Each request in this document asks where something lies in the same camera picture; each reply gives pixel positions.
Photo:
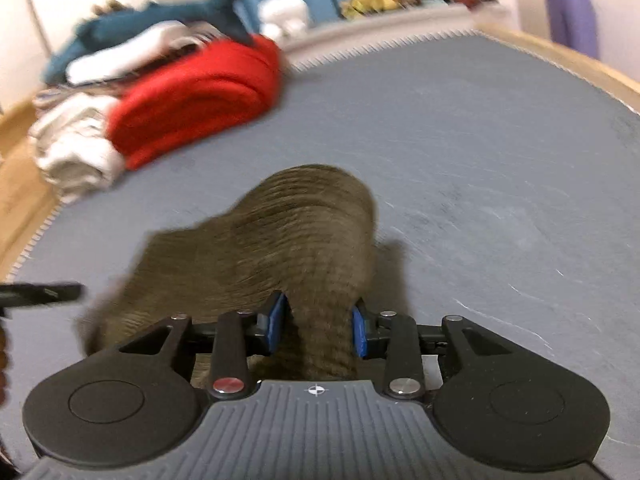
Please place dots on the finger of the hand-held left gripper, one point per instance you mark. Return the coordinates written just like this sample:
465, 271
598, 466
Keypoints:
45, 293

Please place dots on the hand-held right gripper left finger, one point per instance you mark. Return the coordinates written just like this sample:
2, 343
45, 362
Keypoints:
274, 322

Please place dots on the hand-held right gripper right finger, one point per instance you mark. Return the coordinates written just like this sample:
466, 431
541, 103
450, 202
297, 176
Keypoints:
359, 332

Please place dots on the white folded blanket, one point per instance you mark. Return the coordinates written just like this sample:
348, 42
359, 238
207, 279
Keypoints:
75, 160

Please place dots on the grey quilted mattress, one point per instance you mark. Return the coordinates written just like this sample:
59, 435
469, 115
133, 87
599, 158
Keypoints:
475, 170

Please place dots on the red folded duvet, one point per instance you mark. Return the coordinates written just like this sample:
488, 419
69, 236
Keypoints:
200, 95

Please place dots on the teal shark plush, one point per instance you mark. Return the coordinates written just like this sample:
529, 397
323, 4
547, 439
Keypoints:
115, 22

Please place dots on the white mushroom plush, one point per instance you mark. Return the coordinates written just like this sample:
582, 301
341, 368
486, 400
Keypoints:
284, 15

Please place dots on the purple box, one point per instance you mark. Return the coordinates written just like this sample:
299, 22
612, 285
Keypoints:
570, 22

